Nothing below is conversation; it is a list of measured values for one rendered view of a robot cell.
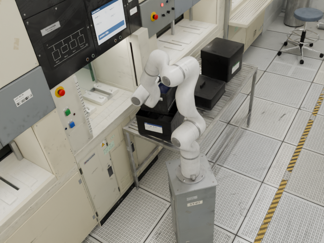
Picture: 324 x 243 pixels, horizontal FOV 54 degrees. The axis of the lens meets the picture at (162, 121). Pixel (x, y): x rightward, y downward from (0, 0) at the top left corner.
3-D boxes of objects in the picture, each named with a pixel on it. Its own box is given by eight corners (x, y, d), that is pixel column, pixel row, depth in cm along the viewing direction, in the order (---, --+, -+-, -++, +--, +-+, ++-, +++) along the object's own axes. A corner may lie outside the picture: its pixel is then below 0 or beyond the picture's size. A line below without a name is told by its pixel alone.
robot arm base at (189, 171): (209, 180, 200) (209, 160, 188) (180, 186, 198) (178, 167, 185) (200, 158, 214) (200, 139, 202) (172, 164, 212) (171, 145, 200)
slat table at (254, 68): (192, 217, 266) (190, 155, 217) (135, 189, 293) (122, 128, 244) (249, 126, 345) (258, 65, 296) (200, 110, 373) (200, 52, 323)
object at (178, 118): (137, 132, 239) (134, 114, 227) (153, 110, 257) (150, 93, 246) (171, 141, 229) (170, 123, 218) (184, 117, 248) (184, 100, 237)
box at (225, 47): (227, 83, 278) (229, 58, 262) (199, 74, 292) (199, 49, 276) (242, 68, 295) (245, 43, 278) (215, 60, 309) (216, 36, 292)
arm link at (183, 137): (203, 151, 193) (204, 122, 178) (184, 169, 184) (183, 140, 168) (188, 142, 200) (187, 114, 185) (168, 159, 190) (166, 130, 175)
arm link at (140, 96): (154, 89, 198) (141, 81, 198) (144, 101, 189) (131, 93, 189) (149, 97, 204) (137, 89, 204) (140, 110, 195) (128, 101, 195)
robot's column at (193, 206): (214, 245, 246) (218, 184, 197) (180, 254, 243) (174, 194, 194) (203, 215, 267) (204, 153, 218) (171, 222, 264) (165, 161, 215)
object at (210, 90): (210, 110, 252) (211, 97, 243) (178, 100, 265) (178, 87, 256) (225, 91, 270) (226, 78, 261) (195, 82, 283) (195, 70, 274)
